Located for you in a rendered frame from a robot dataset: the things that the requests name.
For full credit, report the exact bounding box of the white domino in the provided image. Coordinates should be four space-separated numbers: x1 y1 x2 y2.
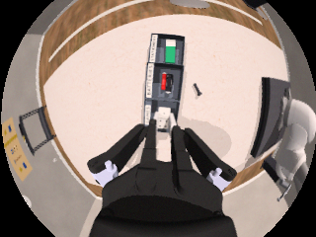
158 107 170 129

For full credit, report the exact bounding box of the red battery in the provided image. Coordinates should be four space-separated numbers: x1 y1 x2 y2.
161 72 167 90

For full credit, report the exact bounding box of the green and white eraser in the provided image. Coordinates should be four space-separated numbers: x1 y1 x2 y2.
165 39 176 63

